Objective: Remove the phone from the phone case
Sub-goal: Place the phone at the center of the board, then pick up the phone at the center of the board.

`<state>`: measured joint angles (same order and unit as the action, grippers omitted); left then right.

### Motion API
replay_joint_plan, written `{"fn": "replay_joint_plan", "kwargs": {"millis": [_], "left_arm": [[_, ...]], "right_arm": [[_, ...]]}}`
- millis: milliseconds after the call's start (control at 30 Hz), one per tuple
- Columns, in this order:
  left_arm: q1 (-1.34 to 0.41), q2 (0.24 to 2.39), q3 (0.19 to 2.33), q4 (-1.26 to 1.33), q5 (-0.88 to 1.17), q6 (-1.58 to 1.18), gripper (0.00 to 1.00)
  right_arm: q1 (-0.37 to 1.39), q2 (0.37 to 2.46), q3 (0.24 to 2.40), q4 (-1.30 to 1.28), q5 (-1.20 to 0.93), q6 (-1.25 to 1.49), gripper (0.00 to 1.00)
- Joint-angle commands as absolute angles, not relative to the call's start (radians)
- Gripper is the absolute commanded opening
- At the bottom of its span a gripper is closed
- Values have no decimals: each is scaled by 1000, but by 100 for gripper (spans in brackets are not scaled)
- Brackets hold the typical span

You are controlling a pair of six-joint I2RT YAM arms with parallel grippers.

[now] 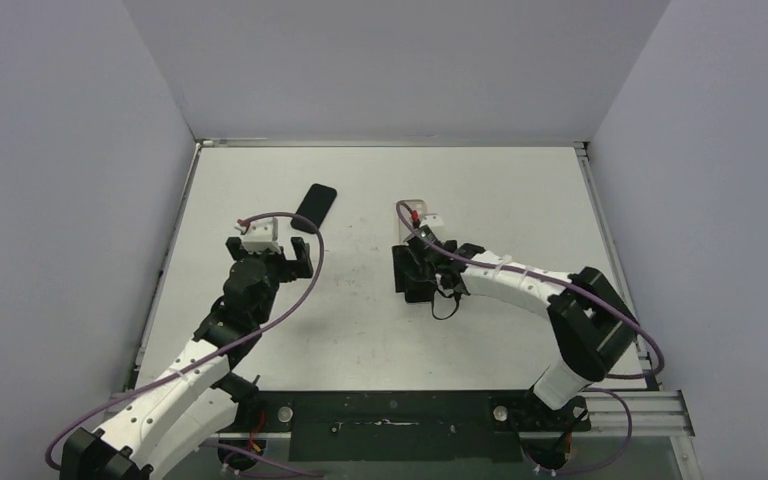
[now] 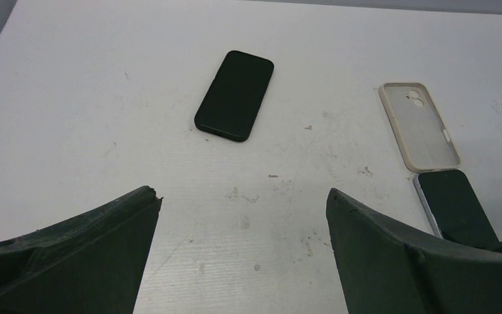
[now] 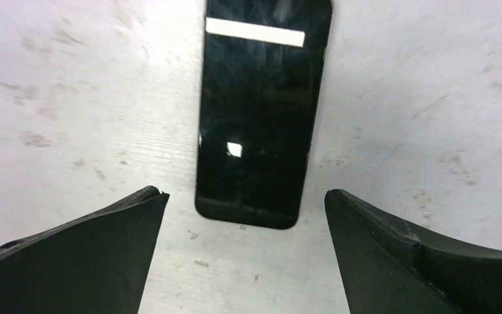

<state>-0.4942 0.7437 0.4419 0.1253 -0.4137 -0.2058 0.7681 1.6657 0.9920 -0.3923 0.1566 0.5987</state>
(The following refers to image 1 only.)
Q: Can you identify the black phone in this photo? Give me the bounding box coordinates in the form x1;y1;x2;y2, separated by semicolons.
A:
391;245;450;304
290;183;337;234

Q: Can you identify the beige phone case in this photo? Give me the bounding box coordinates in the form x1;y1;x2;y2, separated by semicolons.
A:
395;198;428;243

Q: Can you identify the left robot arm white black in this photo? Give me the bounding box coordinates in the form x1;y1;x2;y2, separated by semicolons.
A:
44;231;323;479

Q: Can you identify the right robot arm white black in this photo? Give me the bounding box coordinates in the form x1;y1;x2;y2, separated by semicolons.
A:
391;225;639;429

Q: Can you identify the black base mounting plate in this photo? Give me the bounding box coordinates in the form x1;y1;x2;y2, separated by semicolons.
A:
224;390;591;463

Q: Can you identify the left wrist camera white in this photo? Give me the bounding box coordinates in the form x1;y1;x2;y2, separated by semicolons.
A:
236;217;281;254

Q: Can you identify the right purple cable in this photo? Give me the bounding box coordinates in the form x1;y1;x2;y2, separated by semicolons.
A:
395;200;666;477

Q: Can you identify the purple cable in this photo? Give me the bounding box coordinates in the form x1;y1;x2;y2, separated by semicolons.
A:
44;211;327;480
395;200;666;477

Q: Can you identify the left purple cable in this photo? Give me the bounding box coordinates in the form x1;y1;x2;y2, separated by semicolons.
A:
44;211;327;480

